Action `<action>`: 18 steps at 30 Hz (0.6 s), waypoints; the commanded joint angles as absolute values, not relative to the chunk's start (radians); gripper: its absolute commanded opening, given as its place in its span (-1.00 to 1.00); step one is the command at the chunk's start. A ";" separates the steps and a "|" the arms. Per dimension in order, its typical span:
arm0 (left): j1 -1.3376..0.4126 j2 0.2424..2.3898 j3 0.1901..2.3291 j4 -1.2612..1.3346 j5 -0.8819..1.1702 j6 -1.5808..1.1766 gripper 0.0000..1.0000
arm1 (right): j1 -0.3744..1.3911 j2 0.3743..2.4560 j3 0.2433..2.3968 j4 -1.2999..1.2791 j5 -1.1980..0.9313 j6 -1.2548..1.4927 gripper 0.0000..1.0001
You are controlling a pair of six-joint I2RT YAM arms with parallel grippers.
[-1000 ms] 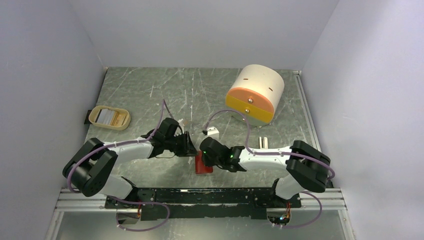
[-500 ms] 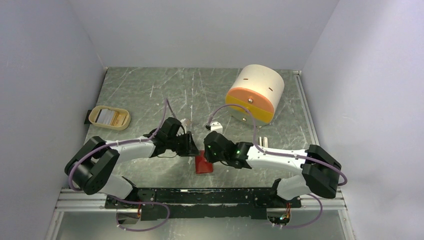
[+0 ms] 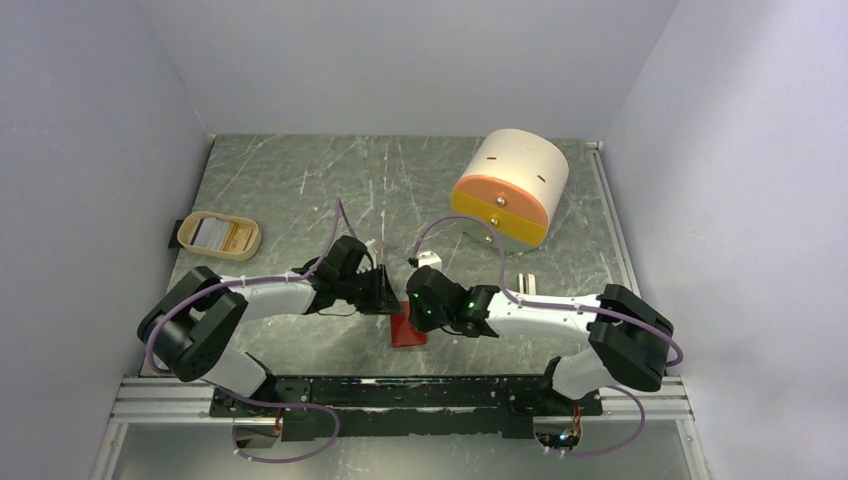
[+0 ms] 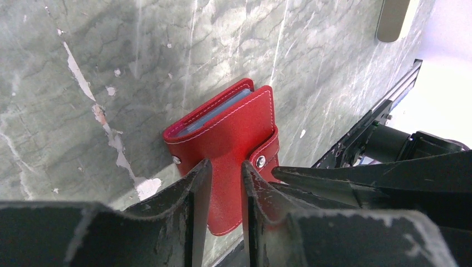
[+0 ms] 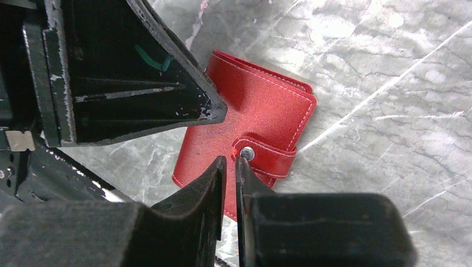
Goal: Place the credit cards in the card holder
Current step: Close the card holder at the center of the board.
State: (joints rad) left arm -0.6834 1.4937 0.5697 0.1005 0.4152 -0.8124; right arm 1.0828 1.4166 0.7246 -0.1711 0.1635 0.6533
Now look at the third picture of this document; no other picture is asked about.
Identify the stack of credit cards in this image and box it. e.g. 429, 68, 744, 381
189, 217, 255, 254

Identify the black card beside tray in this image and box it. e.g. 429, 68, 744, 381
168, 219, 184, 249

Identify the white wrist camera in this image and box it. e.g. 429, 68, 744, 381
365, 239, 386, 263
407, 250, 443, 271

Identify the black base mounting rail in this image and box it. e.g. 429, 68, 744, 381
209, 374, 602, 441

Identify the aluminium frame rail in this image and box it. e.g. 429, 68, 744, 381
109, 377, 695, 424

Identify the gold metal card tray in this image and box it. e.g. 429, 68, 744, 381
169, 211, 262, 261

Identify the cream cylindrical drawer box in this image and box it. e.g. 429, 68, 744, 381
450, 128, 570, 252

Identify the red leather card holder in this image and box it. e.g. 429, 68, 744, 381
390, 301, 427, 349

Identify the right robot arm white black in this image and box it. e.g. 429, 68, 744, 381
406, 266, 674, 414

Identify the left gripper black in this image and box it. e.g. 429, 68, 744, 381
338, 264, 405, 316

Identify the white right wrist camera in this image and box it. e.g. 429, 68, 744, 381
407, 250, 443, 271

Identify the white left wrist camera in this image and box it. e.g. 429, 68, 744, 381
365, 239, 386, 263

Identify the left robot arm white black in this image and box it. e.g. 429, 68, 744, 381
137, 235, 402, 416

